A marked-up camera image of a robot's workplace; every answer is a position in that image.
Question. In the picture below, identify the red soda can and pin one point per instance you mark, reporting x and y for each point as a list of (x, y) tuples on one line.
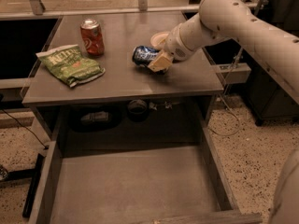
[(92, 37)]

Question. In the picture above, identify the green chip bag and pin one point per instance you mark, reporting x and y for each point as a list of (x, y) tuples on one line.
[(69, 65)]

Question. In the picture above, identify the white paper bowl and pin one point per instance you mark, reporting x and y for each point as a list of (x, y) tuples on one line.
[(158, 39)]

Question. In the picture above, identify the black floor bar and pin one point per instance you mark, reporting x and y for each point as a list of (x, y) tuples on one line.
[(34, 174)]

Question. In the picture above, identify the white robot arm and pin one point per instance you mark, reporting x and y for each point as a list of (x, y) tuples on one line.
[(275, 50)]

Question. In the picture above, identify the grey counter cabinet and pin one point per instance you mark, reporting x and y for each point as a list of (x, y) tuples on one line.
[(123, 81)]

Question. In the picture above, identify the grey open drawer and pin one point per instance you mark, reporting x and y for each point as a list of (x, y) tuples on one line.
[(122, 178)]

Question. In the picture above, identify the blue pepsi can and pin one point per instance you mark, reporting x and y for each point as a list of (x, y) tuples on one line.
[(143, 55)]

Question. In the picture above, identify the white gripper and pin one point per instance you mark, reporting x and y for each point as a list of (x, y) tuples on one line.
[(173, 47)]

